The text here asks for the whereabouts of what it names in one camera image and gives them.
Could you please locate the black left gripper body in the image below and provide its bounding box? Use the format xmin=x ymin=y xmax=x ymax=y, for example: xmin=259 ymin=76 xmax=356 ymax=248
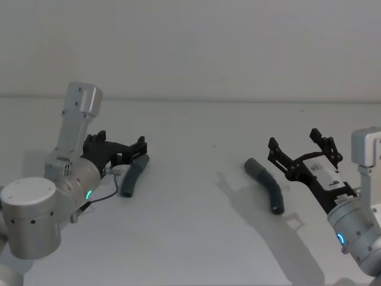
xmin=80 ymin=135 xmax=133 ymax=181

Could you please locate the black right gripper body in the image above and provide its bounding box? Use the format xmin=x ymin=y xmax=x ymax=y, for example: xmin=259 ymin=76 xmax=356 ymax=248
xmin=286 ymin=151 xmax=360 ymax=215

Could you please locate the dark grey curved tube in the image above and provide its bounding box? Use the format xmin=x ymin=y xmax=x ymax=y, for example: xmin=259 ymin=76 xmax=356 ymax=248
xmin=120 ymin=154 xmax=151 ymax=198
xmin=243 ymin=157 xmax=286 ymax=215

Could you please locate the white table cloth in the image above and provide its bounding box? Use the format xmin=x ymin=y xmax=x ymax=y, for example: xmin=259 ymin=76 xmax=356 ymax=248
xmin=0 ymin=94 xmax=381 ymax=286

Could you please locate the plain white backdrop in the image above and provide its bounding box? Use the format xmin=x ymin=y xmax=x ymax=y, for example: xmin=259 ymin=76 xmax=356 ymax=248
xmin=0 ymin=0 xmax=381 ymax=104

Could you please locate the thin dark gripper cable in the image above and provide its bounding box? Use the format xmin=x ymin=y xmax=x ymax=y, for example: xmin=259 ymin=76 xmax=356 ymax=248
xmin=70 ymin=166 xmax=120 ymax=223

